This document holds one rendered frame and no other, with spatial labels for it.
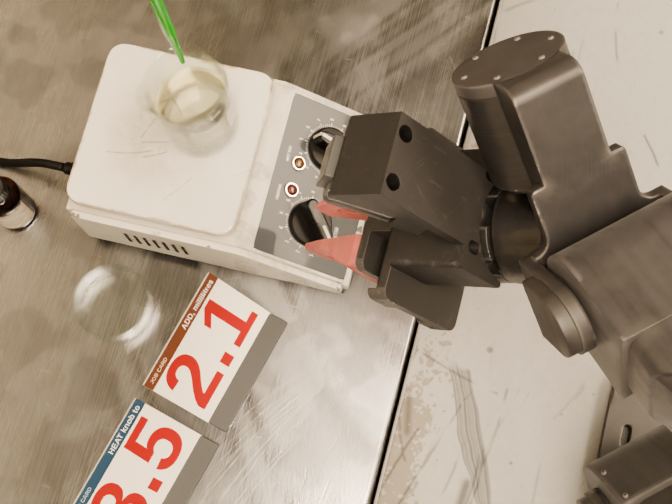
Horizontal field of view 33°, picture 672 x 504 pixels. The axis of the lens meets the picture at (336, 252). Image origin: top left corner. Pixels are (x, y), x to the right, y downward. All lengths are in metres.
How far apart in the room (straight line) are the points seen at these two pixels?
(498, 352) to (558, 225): 0.30
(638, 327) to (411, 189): 0.13
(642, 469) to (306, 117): 0.33
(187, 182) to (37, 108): 0.18
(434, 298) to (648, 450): 0.15
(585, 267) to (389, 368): 0.34
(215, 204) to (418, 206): 0.24
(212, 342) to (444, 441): 0.18
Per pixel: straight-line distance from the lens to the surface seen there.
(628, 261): 0.52
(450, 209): 0.58
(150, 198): 0.78
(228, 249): 0.79
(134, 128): 0.80
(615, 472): 0.69
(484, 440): 0.83
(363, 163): 0.56
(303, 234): 0.80
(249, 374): 0.83
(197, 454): 0.83
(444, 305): 0.66
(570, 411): 0.84
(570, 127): 0.54
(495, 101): 0.55
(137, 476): 0.82
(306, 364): 0.83
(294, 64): 0.90
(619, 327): 0.50
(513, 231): 0.59
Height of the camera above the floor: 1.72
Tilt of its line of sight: 75 degrees down
